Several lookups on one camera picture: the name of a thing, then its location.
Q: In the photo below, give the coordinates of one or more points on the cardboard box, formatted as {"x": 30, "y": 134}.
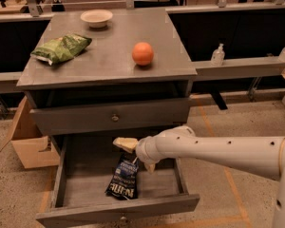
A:
{"x": 33, "y": 149}

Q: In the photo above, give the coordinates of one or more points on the open grey middle drawer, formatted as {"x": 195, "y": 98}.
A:
{"x": 87, "y": 165}

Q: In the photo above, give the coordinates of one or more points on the white bowl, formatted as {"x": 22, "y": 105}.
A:
{"x": 97, "y": 18}

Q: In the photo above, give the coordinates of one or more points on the clear sanitizer pump bottle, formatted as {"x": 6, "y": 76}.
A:
{"x": 218, "y": 56}

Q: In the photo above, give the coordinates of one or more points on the orange ball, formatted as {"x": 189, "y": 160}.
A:
{"x": 142, "y": 54}

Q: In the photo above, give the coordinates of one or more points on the green chip bag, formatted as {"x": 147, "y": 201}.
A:
{"x": 61, "y": 49}

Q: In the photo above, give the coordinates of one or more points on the grey metal railing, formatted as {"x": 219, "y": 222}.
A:
{"x": 243, "y": 67}

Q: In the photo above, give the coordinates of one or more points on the closed grey top drawer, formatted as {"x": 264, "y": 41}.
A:
{"x": 102, "y": 117}

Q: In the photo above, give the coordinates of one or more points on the grey wooden drawer cabinet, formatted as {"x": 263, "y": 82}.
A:
{"x": 108, "y": 93}

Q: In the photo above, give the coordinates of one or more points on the blue chip bag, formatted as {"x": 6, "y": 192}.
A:
{"x": 123, "y": 184}

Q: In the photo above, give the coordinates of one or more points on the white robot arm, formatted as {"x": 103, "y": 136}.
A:
{"x": 262, "y": 156}

